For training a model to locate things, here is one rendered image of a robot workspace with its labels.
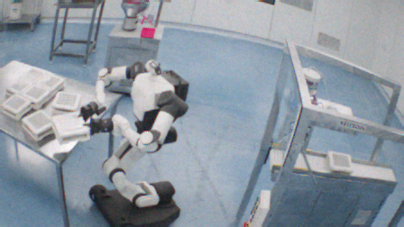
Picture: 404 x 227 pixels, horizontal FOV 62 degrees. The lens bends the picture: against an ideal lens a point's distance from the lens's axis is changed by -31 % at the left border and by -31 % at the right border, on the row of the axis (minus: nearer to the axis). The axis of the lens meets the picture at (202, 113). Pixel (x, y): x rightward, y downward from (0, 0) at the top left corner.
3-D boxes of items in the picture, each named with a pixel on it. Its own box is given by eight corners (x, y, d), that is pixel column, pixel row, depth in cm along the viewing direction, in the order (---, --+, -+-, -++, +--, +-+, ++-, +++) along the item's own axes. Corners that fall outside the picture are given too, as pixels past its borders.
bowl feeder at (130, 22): (113, 31, 494) (119, 4, 476) (118, 22, 525) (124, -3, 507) (151, 34, 498) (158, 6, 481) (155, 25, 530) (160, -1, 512)
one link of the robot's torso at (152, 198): (145, 191, 349) (147, 178, 343) (159, 205, 335) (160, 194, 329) (124, 195, 337) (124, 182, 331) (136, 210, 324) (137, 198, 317)
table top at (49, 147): (-45, 104, 278) (-45, 101, 276) (13, 63, 374) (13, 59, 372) (59, 167, 254) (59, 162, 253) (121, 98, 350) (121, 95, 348)
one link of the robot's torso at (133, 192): (141, 186, 344) (111, 153, 309) (153, 202, 330) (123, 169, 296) (127, 197, 341) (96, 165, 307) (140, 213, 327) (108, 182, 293)
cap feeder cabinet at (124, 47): (99, 95, 515) (108, 35, 479) (107, 75, 565) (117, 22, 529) (149, 102, 522) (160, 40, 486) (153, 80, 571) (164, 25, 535)
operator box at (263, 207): (245, 238, 231) (260, 207, 218) (247, 221, 246) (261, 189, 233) (255, 239, 231) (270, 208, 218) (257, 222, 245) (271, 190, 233)
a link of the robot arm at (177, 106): (169, 122, 279) (179, 103, 285) (179, 122, 273) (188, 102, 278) (156, 112, 273) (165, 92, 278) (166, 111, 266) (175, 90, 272)
